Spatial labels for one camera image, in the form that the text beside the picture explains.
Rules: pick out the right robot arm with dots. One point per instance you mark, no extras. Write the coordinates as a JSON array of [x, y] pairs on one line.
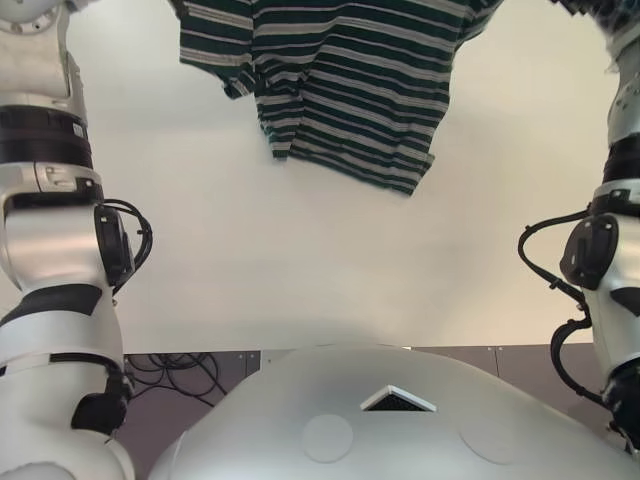
[[620, 280]]

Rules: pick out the robot body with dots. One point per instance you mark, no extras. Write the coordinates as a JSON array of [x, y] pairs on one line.
[[380, 420]]

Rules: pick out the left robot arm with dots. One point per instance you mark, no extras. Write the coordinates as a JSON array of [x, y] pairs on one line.
[[45, 260]]

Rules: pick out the green striped T-shirt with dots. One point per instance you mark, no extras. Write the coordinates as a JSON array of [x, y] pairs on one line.
[[350, 85]]

